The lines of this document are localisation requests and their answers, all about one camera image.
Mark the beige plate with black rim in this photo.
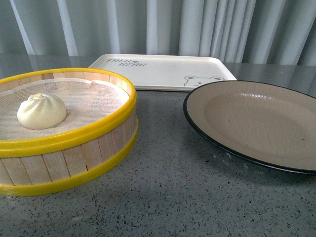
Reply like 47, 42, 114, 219
183, 81, 316, 175

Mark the white steamed bun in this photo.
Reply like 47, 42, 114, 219
17, 93, 67, 130

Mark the white bear print tray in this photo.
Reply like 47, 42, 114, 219
89, 54, 236, 91

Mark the white gauze steamer liner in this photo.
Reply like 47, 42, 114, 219
0, 78, 130, 140

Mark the yellow rimmed bamboo steamer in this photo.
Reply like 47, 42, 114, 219
0, 68, 138, 196

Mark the grey pleated curtain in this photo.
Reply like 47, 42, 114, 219
0, 0, 316, 66

